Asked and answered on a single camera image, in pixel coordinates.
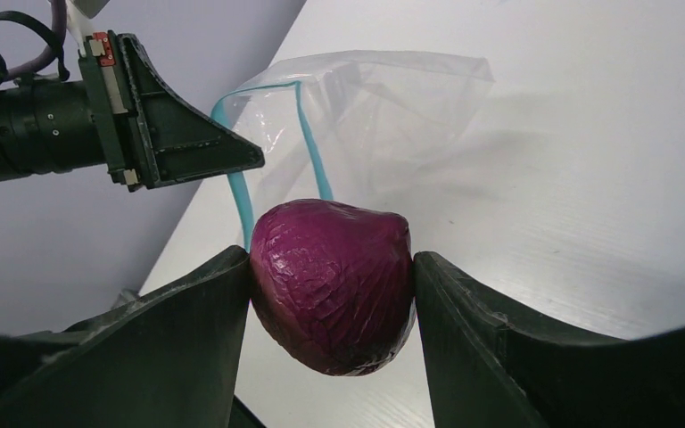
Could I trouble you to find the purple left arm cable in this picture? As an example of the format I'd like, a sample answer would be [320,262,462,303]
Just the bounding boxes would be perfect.
[0,0,72,90]

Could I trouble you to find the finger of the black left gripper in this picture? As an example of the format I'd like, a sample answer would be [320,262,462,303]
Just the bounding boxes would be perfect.
[116,33,265,189]

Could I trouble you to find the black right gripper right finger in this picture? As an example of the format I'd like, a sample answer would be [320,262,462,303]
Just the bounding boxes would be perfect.
[414,251,685,427]

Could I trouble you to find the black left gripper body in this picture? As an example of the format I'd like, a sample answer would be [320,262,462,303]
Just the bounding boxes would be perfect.
[0,32,142,191]

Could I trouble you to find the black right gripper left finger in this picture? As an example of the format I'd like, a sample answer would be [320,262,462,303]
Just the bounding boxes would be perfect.
[0,246,260,428]

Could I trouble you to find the clear zip top bag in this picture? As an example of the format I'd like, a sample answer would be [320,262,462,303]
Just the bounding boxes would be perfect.
[211,50,494,245]

